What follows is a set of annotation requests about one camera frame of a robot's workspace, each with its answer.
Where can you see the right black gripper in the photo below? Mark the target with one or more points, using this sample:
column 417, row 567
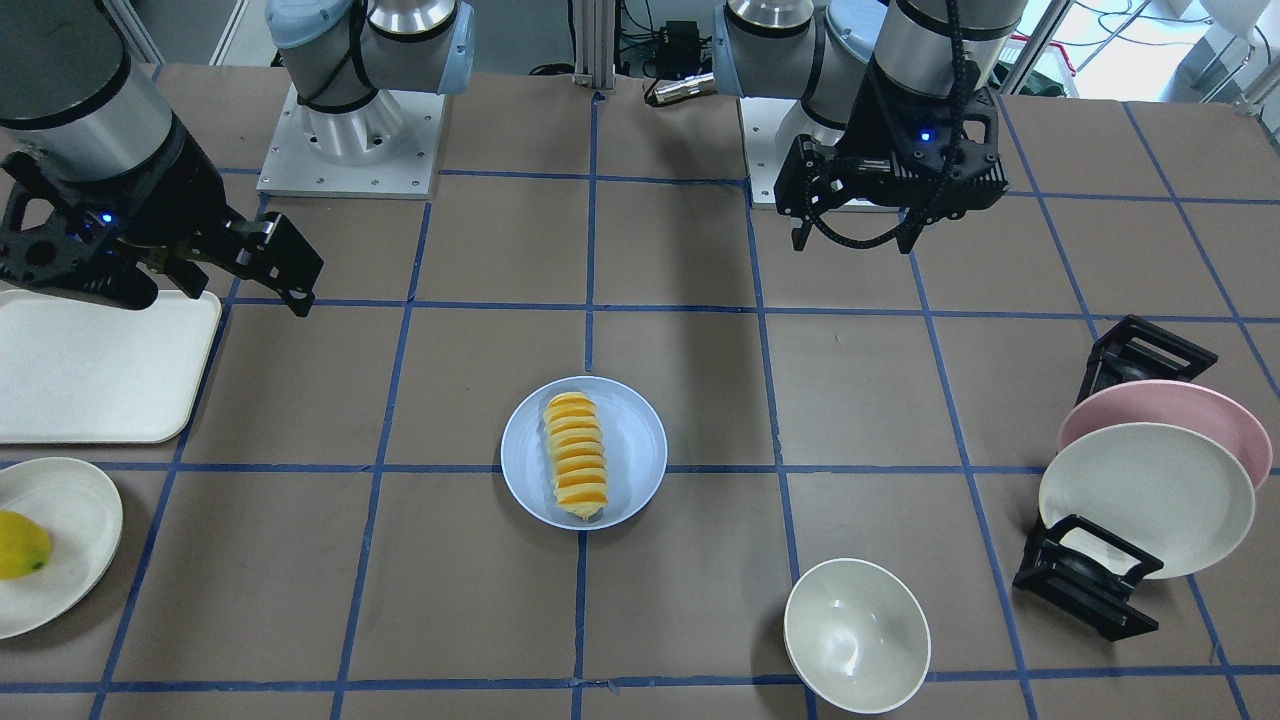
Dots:
column 183, row 183

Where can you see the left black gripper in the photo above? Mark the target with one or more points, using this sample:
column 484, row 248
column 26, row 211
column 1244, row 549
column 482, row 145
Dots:
column 868, row 124

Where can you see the blue plate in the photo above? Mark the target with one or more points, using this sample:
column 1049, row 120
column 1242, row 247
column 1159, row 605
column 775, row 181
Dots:
column 635, row 451

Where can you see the sliced bread loaf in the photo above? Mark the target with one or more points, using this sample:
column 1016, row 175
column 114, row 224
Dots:
column 576, row 454

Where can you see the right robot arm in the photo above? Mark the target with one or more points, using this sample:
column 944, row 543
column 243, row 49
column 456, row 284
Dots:
column 72, row 94

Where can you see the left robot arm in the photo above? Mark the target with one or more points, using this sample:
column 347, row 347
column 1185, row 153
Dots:
column 816, row 57

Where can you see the cream round plate with lemon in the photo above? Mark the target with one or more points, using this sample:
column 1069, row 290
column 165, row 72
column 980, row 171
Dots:
column 81, row 508

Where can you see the pink plate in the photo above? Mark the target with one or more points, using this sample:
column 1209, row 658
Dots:
column 1182, row 404

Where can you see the cream plate in rack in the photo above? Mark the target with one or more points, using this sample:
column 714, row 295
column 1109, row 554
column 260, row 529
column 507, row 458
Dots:
column 1173, row 493

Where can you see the cream rectangular tray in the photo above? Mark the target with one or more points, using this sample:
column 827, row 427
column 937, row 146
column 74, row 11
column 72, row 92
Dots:
column 84, row 374

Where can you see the yellow lemon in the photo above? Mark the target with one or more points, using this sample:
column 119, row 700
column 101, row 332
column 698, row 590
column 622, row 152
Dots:
column 26, row 547

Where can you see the white bowl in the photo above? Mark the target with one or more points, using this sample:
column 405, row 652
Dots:
column 857, row 636

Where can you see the black dish rack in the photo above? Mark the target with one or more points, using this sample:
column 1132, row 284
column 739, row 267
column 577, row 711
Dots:
column 1133, row 350

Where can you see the metal cable connector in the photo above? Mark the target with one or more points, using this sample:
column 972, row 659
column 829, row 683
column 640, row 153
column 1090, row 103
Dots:
column 682, row 90

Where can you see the aluminium frame post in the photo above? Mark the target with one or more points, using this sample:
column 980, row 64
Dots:
column 594, row 41

